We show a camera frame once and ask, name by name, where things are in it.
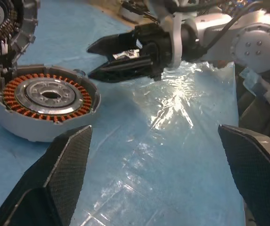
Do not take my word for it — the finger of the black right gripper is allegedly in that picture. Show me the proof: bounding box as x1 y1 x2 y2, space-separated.
88 57 153 83
87 31 138 56

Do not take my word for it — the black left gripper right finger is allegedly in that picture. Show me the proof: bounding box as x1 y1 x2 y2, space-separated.
218 124 270 226

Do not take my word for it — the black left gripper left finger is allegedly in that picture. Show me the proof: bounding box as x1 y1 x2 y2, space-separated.
0 125 93 226

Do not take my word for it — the grey ribbed motor lid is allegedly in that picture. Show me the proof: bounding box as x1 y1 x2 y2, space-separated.
0 0 39 74

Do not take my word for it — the blue plastic table cover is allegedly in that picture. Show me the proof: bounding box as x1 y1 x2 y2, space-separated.
0 0 245 226

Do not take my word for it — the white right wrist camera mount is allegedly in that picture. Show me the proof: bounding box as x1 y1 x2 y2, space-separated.
159 11 185 70

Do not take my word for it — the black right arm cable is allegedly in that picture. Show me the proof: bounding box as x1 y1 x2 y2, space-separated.
203 0 270 51

